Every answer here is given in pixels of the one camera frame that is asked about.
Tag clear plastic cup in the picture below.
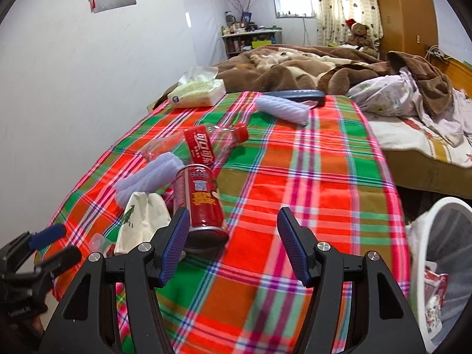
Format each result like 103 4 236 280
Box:
88 233 112 257

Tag pink purple milk carton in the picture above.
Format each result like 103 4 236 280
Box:
424 268 449 339

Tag cream paper bag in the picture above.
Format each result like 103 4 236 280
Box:
114 192 171 255

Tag lavender towel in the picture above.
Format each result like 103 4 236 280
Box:
114 152 184 209
255 95 310 125

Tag red drink can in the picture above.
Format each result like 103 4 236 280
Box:
173 164 229 253

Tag clear cola bottle red label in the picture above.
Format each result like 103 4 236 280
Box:
140 123 249 168

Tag white trash bin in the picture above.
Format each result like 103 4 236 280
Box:
406 196 471 353

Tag person's left hand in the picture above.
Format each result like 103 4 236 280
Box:
0 317 44 354

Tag plaid red green tablecloth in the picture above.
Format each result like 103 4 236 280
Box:
35 92 409 353

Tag light pink bedsheet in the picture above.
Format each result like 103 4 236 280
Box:
365 113 471 169

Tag green tissue pack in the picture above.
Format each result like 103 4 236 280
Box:
167 66 226 109

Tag white floral pillow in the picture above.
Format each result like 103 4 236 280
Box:
346 67 424 117

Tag dark blue glasses case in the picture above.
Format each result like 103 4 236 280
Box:
264 90 326 108

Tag brown fleece blanket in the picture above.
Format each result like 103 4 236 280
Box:
153 43 455 117

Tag wooden headboard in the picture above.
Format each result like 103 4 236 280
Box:
430 55 472 98

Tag cluttered shelf unit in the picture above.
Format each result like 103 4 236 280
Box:
221 11 282 58

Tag teddy bear santa hat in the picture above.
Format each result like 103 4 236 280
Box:
345 18 378 57

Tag dried branches in vase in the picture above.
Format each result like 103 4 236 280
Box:
220 0 268 23

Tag wooden wardrobe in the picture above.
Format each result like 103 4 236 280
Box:
378 0 438 59

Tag patterned curtain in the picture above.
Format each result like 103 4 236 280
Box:
315 0 383 46

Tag small window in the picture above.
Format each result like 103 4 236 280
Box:
273 0 318 18

